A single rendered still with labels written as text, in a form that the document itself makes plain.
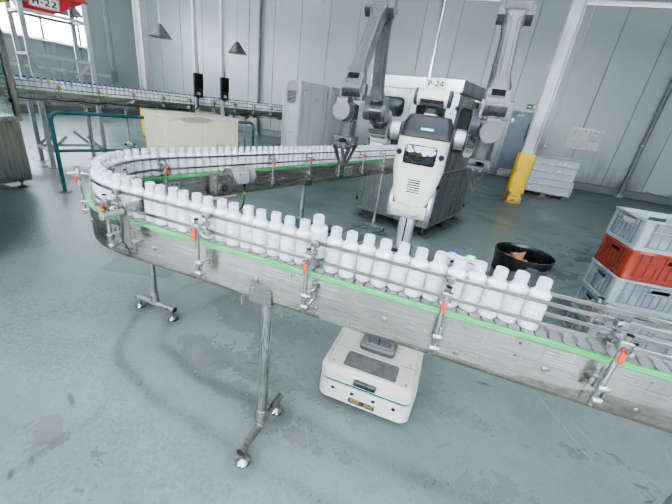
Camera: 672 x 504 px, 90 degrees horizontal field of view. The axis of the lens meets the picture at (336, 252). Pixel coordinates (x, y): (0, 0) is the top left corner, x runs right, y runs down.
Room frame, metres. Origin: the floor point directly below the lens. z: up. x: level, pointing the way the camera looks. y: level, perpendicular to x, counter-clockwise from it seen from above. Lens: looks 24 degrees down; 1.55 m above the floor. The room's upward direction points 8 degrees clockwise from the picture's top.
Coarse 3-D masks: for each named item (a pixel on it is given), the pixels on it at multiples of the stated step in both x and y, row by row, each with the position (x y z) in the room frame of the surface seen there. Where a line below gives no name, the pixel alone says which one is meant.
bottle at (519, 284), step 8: (520, 272) 0.93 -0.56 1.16; (512, 280) 0.92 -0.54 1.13; (520, 280) 0.89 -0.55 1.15; (528, 280) 0.90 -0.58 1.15; (512, 288) 0.89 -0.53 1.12; (520, 288) 0.89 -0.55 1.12; (528, 288) 0.90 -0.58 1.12; (504, 296) 0.91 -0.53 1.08; (512, 296) 0.89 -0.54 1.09; (504, 304) 0.90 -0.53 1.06; (512, 304) 0.88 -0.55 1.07; (520, 304) 0.88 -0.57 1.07; (512, 312) 0.88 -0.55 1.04; (504, 320) 0.89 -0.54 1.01; (512, 320) 0.88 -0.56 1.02
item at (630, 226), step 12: (624, 216) 2.50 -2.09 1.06; (636, 216) 2.36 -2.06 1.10; (648, 216) 2.59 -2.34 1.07; (660, 216) 2.57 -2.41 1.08; (612, 228) 2.57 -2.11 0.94; (624, 228) 2.44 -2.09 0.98; (636, 228) 2.32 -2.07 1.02; (648, 228) 2.24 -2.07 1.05; (660, 228) 2.23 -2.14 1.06; (624, 240) 2.37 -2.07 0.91; (636, 240) 2.26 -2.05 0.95; (648, 240) 2.24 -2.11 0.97; (660, 240) 2.23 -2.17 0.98; (648, 252) 2.23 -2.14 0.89; (660, 252) 2.22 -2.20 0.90
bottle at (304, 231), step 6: (300, 222) 1.11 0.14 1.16; (306, 222) 1.10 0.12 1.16; (300, 228) 1.11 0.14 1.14; (306, 228) 1.10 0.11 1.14; (300, 234) 1.09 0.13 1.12; (306, 234) 1.09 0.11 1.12; (300, 246) 1.09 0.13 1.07; (306, 246) 1.09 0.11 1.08; (300, 252) 1.09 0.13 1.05; (294, 258) 1.10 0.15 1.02; (300, 264) 1.09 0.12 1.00
